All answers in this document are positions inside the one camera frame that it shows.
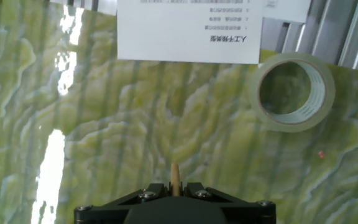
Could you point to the short wooden stick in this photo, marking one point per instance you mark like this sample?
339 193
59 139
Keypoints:
175 179

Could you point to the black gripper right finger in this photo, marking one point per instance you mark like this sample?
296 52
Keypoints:
244 207

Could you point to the clear packing tape roll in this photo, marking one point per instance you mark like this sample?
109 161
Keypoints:
328 93

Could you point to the green marble pattern mat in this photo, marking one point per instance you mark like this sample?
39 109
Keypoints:
135 124

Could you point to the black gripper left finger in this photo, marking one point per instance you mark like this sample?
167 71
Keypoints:
110 207

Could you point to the paper sheet with table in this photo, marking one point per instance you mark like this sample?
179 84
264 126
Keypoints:
287 11

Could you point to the printed instruction paper sheet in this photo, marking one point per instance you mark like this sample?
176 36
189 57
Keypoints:
166 31

